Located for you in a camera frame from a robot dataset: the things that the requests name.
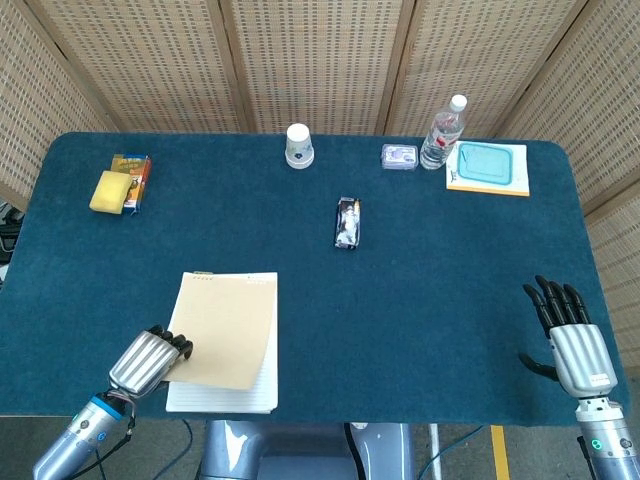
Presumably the clear water bottle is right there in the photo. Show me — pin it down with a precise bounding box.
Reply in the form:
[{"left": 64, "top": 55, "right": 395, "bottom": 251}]
[{"left": 419, "top": 94, "right": 469, "bottom": 171}]

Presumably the black floor cable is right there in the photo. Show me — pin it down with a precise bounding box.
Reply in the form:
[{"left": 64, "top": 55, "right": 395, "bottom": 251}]
[{"left": 149, "top": 418, "right": 195, "bottom": 480}]

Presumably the orange blue carton box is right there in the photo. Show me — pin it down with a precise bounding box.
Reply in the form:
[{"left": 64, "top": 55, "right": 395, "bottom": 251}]
[{"left": 110, "top": 153, "right": 153, "bottom": 217}]

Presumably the woven bamboo folding screen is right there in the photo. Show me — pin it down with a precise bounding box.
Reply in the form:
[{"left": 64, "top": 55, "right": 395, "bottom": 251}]
[{"left": 0, "top": 0, "right": 640, "bottom": 361}]

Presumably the black snack wrapper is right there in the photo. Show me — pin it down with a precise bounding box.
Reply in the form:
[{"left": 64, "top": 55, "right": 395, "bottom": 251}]
[{"left": 332, "top": 196, "right": 363, "bottom": 250}]

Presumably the white paper cup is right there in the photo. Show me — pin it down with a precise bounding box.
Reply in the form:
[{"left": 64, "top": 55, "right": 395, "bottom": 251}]
[{"left": 284, "top": 123, "right": 316, "bottom": 170}]

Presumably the blue floor cable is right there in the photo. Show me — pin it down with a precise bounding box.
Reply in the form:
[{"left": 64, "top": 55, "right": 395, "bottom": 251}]
[{"left": 417, "top": 424, "right": 485, "bottom": 479}]

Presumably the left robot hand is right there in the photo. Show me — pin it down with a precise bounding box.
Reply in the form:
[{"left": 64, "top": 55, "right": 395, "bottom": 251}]
[{"left": 108, "top": 324, "right": 194, "bottom": 398}]

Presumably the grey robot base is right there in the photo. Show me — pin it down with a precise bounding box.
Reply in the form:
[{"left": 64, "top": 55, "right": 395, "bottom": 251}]
[{"left": 197, "top": 419, "right": 416, "bottom": 480}]

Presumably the book with teal cover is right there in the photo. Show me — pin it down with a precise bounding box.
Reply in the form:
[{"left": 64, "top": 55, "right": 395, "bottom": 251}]
[{"left": 445, "top": 140, "right": 531, "bottom": 198}]

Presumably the blue table cloth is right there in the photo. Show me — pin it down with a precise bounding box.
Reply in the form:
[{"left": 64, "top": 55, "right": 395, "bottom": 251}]
[{"left": 0, "top": 131, "right": 631, "bottom": 428}]

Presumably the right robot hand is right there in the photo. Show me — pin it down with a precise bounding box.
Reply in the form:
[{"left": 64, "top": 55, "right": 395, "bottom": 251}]
[{"left": 517, "top": 275, "right": 619, "bottom": 400}]

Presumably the white table leg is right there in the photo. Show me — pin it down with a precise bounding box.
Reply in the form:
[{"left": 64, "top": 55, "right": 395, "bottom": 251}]
[{"left": 428, "top": 423, "right": 444, "bottom": 480}]

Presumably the yellow floor tape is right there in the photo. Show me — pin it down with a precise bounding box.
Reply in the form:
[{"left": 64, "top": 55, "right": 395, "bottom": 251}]
[{"left": 490, "top": 425, "right": 511, "bottom": 480}]

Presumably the dark equipment beside table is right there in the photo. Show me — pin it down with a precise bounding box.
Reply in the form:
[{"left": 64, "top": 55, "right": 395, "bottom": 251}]
[{"left": 0, "top": 199, "right": 26, "bottom": 294}]

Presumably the teal plastic tray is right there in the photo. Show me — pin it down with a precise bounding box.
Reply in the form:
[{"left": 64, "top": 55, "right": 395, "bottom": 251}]
[{"left": 456, "top": 141, "right": 516, "bottom": 185}]

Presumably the small clear plastic box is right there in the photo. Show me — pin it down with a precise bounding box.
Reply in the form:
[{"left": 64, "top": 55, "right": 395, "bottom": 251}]
[{"left": 381, "top": 143, "right": 419, "bottom": 173}]

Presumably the yellow sponge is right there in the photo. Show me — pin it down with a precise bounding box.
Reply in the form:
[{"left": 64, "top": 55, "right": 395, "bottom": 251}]
[{"left": 88, "top": 170, "right": 133, "bottom": 216}]

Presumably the tan paper notepad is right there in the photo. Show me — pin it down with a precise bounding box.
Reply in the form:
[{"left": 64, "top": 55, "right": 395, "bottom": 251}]
[{"left": 165, "top": 271, "right": 279, "bottom": 415}]

